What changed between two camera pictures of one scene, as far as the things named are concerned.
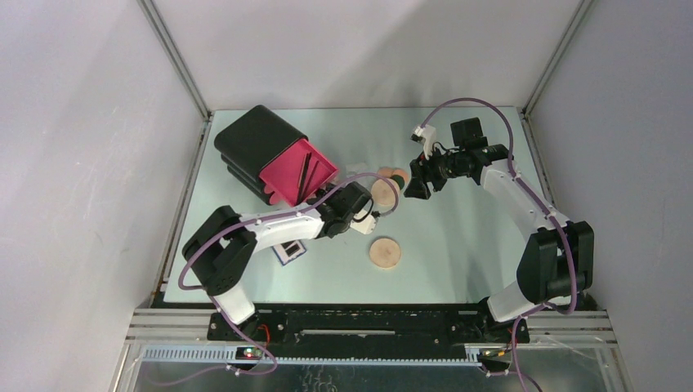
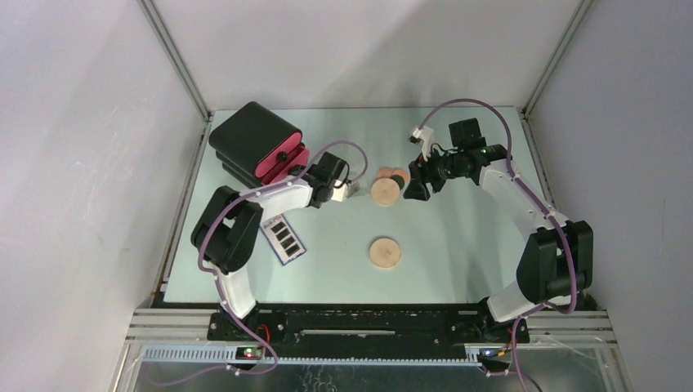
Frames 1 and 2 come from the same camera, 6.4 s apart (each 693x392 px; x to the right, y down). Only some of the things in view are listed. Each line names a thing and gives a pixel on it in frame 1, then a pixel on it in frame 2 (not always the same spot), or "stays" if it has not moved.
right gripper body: (444, 167) stays
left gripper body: (329, 190) to (330, 193)
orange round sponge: (404, 174) stays
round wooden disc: (382, 193) stays
